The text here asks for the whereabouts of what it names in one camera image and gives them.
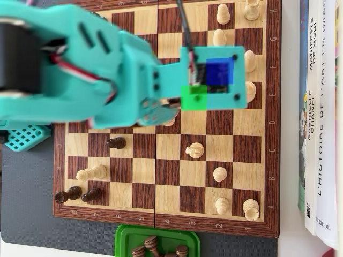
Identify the light bishop chess piece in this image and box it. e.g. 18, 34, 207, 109
244, 50, 257, 73

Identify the illustrated blue spine book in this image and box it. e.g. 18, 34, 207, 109
296, 0, 309, 214

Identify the light knight chess piece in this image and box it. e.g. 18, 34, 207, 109
184, 142, 205, 160

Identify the light rook chess piece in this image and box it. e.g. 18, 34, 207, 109
243, 0, 261, 22
242, 198, 260, 222

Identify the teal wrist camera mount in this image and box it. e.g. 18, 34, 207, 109
152, 45, 248, 111

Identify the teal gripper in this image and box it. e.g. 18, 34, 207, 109
88, 31, 181, 129

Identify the teal perforated robot base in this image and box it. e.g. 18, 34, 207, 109
0, 122, 53, 153

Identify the dark rook chess piece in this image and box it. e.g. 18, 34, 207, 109
54, 185, 83, 203

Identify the red white black servo cable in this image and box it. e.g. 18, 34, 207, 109
40, 44, 119, 105

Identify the light king chess piece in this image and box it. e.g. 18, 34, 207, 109
245, 81, 257, 104

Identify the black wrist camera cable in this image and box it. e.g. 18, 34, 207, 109
176, 0, 199, 81

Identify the white art history book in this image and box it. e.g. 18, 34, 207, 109
315, 0, 340, 250

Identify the wooden folding chessboard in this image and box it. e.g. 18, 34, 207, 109
52, 0, 282, 239

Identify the green plastic container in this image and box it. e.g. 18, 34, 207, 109
114, 224, 201, 257

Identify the pink object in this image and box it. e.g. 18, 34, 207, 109
318, 247, 343, 257

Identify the white Gabrielle Chanel book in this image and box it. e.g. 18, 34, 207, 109
303, 0, 325, 236

